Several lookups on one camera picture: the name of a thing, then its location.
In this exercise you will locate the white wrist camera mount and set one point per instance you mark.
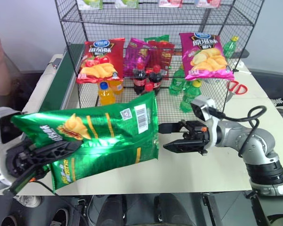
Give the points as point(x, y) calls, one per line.
point(206, 109)
point(0, 128)

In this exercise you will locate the person's forearm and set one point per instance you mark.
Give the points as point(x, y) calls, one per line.
point(2, 75)

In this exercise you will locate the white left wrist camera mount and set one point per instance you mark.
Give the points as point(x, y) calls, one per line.
point(0, 128)

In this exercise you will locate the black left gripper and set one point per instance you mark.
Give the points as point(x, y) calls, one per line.
point(19, 160)

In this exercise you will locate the orange drink bottle blue cap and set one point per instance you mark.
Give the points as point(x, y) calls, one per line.
point(106, 95)

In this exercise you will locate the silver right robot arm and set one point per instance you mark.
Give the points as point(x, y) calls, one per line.
point(259, 146)

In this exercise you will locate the small red snack bag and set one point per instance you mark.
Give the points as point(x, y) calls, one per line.
point(162, 55)

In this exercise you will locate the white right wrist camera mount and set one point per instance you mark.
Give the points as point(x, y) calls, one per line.
point(206, 109)

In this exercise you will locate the green soda bottle yellow cap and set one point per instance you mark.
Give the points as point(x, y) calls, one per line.
point(229, 48)
point(189, 97)

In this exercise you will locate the red hanging snack packet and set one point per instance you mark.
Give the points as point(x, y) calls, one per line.
point(171, 2)
point(208, 2)

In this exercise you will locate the cola bottle red cap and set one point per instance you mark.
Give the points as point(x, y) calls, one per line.
point(139, 78)
point(149, 87)
point(155, 80)

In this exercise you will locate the large green chip bag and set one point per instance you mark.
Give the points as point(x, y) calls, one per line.
point(103, 131)

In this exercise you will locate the small magenta snack bag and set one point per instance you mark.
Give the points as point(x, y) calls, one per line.
point(133, 55)

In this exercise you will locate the large magenta chip bag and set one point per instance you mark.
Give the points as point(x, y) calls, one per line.
point(206, 56)

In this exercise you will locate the white shoe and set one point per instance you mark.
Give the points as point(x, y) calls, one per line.
point(29, 200)

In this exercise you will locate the small green snack bag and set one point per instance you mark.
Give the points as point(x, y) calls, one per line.
point(158, 38)

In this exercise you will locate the large red chip bag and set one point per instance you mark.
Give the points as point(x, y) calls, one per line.
point(100, 61)

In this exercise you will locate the green hanging snack packet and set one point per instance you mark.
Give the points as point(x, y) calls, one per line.
point(127, 2)
point(90, 3)

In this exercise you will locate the green conveyor belt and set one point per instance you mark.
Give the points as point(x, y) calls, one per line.
point(61, 77)

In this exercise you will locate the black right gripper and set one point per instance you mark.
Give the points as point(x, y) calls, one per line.
point(198, 133)

